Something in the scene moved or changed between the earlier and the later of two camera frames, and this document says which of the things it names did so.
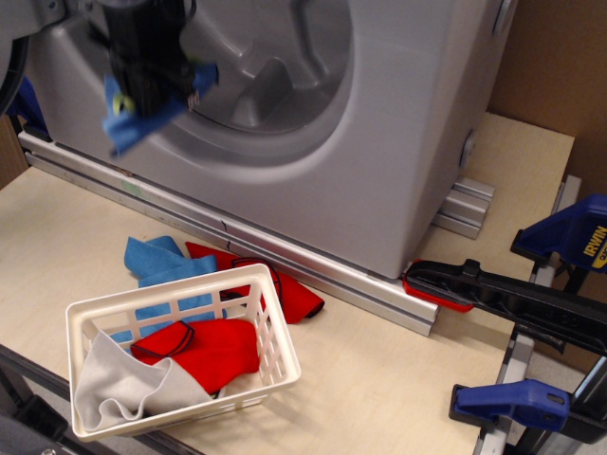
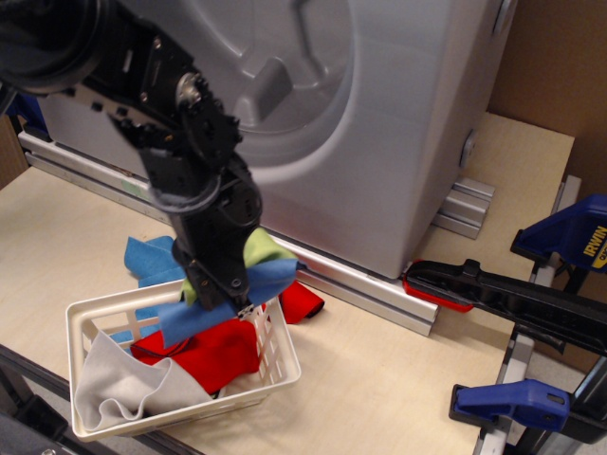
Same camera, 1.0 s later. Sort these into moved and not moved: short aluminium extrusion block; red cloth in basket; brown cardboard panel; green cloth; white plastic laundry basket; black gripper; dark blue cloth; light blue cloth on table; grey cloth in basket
Moved: dark blue cloth; green cloth; black gripper
Not moved: white plastic laundry basket; red cloth in basket; brown cardboard panel; grey cloth in basket; light blue cloth on table; short aluminium extrusion block
